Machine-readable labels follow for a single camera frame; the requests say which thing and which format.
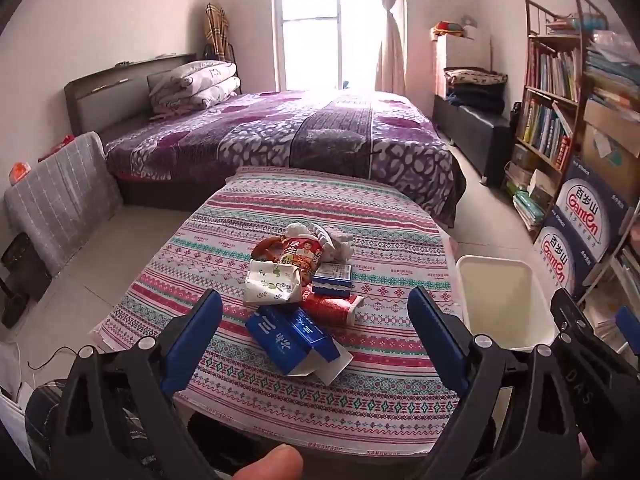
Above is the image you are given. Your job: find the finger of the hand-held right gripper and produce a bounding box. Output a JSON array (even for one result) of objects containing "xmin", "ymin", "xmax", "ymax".
[
  {"xmin": 615, "ymin": 305, "xmax": 640, "ymax": 361},
  {"xmin": 549, "ymin": 287, "xmax": 640, "ymax": 461}
]

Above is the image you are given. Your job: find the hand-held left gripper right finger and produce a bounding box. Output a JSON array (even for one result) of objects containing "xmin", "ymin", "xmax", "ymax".
[{"xmin": 406, "ymin": 287, "xmax": 583, "ymax": 480}]

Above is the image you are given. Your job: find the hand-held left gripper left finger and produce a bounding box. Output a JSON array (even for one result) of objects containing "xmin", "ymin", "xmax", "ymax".
[{"xmin": 50, "ymin": 289, "xmax": 224, "ymax": 480}]

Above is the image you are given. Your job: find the white plastic bin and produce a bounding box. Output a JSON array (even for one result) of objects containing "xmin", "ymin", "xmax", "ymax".
[{"xmin": 456, "ymin": 255, "xmax": 563, "ymax": 353}]

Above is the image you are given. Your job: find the large blue carton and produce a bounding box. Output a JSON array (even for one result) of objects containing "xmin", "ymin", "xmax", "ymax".
[{"xmin": 245, "ymin": 305, "xmax": 353, "ymax": 386}]

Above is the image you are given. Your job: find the white green-printed paper pack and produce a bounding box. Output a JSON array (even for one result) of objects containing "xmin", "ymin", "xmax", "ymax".
[{"xmin": 243, "ymin": 259, "xmax": 304, "ymax": 307}]

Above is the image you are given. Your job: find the red packet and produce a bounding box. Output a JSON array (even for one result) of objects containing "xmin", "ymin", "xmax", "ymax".
[{"xmin": 301, "ymin": 291, "xmax": 365, "ymax": 329}]

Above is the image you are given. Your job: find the small blue box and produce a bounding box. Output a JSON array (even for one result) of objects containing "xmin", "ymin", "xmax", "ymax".
[{"xmin": 311, "ymin": 261, "xmax": 352, "ymax": 298}]

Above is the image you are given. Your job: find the red instant noodle cup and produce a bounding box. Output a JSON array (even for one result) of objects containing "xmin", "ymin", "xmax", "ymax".
[{"xmin": 248, "ymin": 230, "xmax": 336, "ymax": 276}]

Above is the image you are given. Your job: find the white tissue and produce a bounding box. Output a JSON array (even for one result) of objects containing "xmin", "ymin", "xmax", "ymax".
[{"xmin": 320, "ymin": 225, "xmax": 356, "ymax": 261}]

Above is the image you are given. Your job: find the person's left hand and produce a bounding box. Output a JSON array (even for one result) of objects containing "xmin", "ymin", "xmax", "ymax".
[{"xmin": 232, "ymin": 444, "xmax": 304, "ymax": 480}]

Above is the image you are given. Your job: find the white metal shelf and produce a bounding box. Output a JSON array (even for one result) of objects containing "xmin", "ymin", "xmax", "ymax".
[{"xmin": 582, "ymin": 237, "xmax": 640, "ymax": 341}]

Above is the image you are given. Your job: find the blue white printed carton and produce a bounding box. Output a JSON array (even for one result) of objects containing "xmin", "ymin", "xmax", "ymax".
[
  {"xmin": 552, "ymin": 156, "xmax": 636, "ymax": 261},
  {"xmin": 532, "ymin": 207, "xmax": 608, "ymax": 301}
]

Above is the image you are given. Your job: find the striped patterned tablecloth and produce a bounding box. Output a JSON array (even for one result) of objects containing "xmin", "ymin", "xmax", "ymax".
[{"xmin": 90, "ymin": 166, "xmax": 463, "ymax": 458}]

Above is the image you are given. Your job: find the stack of books on floor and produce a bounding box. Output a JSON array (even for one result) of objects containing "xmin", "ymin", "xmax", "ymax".
[{"xmin": 505, "ymin": 160, "xmax": 556, "ymax": 232}]

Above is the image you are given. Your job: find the brown cardboard box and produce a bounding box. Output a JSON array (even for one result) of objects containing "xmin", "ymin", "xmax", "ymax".
[{"xmin": 580, "ymin": 100, "xmax": 640, "ymax": 187}]

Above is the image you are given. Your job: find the black electronic device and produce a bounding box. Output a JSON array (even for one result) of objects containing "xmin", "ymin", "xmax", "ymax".
[{"xmin": 0, "ymin": 232, "xmax": 51, "ymax": 328}]

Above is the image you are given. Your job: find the grey checked cloth cover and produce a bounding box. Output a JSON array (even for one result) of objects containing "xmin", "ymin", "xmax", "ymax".
[{"xmin": 4, "ymin": 131, "xmax": 124, "ymax": 276}]

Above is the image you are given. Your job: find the black bench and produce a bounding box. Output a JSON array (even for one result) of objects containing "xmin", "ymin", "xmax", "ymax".
[{"xmin": 432, "ymin": 95, "xmax": 513, "ymax": 188}]

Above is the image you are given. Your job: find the row of books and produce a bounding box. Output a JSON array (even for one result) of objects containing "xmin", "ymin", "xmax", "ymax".
[
  {"xmin": 517, "ymin": 97, "xmax": 573, "ymax": 171},
  {"xmin": 534, "ymin": 42, "xmax": 581, "ymax": 103}
]

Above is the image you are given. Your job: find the purple patterned bed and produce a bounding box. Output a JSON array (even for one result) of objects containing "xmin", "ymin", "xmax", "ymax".
[{"xmin": 100, "ymin": 89, "xmax": 467, "ymax": 228}]

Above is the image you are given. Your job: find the red cloth item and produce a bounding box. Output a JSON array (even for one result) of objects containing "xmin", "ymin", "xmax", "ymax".
[{"xmin": 37, "ymin": 135, "xmax": 76, "ymax": 163}]

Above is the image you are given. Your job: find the pile of papers and folders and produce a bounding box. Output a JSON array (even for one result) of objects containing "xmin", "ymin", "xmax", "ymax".
[{"xmin": 582, "ymin": 30, "xmax": 640, "ymax": 123}]

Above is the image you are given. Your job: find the folded clothes stack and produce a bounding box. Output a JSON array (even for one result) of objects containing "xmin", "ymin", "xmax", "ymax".
[{"xmin": 444, "ymin": 66, "xmax": 508, "ymax": 113}]

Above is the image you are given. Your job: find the folded white printed quilt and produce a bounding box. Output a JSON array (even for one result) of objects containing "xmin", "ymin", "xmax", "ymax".
[{"xmin": 146, "ymin": 60, "xmax": 242, "ymax": 116}]

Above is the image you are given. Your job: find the wooden bookshelf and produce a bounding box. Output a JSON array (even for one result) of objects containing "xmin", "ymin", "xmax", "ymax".
[{"xmin": 502, "ymin": 0, "xmax": 611, "ymax": 233}]

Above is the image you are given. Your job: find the black metal rack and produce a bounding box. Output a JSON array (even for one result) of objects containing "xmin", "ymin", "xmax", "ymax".
[{"xmin": 201, "ymin": 42, "xmax": 237, "ymax": 79}]

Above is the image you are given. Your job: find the white cabinet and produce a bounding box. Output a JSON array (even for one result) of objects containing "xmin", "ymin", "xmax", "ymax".
[{"xmin": 431, "ymin": 25, "xmax": 493, "ymax": 98}]

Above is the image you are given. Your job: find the pale curtain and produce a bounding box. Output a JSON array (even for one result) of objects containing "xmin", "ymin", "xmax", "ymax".
[{"xmin": 371, "ymin": 0, "xmax": 407, "ymax": 96}]

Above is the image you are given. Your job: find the colourful toy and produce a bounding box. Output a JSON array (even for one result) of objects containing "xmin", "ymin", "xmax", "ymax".
[{"xmin": 432, "ymin": 21, "xmax": 468, "ymax": 39}]

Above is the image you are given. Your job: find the beige plaid cloth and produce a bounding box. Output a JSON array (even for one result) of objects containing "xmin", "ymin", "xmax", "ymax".
[{"xmin": 204, "ymin": 2, "xmax": 231, "ymax": 61}]

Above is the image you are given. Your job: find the window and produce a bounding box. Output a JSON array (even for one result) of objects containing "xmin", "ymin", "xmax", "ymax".
[{"xmin": 271, "ymin": 0, "xmax": 386, "ymax": 92}]

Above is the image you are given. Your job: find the black cable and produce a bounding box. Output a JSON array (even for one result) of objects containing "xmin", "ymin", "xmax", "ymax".
[{"xmin": 27, "ymin": 347, "xmax": 76, "ymax": 371}]

